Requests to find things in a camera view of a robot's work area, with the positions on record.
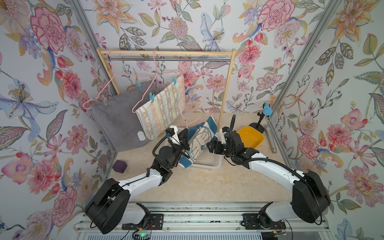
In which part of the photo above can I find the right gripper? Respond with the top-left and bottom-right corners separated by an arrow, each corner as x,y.
206,140 -> 237,160

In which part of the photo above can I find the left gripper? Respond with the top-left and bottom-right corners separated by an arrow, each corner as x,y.
168,129 -> 189,169

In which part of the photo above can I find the cream blue cartoon towel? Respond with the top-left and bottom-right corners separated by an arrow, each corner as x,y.
178,115 -> 219,169

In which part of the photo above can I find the pink wire hanger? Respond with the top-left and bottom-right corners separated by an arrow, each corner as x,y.
181,112 -> 210,129
82,49 -> 145,110
132,50 -> 180,114

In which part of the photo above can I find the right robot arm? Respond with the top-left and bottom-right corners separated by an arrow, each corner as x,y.
207,117 -> 331,229

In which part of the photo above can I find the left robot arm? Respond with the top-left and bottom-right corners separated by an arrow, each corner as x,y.
85,129 -> 189,235

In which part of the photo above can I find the white perforated plastic basket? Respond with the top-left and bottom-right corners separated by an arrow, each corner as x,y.
176,127 -> 225,169

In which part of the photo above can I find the yellow plastic bin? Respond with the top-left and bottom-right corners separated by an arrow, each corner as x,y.
237,126 -> 265,149

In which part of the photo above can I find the pastel striped bunny towel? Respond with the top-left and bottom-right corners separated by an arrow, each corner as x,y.
136,76 -> 186,140

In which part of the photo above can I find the silver metal cylinder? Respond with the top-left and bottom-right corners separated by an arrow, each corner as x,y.
265,125 -> 278,154

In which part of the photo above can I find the teal clothespin on striped towel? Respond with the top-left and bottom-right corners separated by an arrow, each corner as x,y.
149,92 -> 156,104

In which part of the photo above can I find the black stand blue knob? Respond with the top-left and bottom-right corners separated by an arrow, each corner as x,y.
249,102 -> 273,134

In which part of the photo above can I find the purple cube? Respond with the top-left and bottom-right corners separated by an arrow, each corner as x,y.
112,160 -> 128,174

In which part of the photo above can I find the grey terry towel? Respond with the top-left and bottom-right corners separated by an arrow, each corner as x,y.
90,81 -> 157,152

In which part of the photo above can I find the teal clothespin on grey towel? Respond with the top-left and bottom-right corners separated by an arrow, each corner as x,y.
136,81 -> 142,90

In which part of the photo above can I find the wooden clothes rack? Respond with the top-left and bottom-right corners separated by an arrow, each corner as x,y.
95,47 -> 237,129

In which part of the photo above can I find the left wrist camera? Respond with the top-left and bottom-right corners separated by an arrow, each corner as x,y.
166,126 -> 179,143

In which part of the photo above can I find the metal linear rail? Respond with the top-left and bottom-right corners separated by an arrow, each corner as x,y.
73,202 -> 334,240

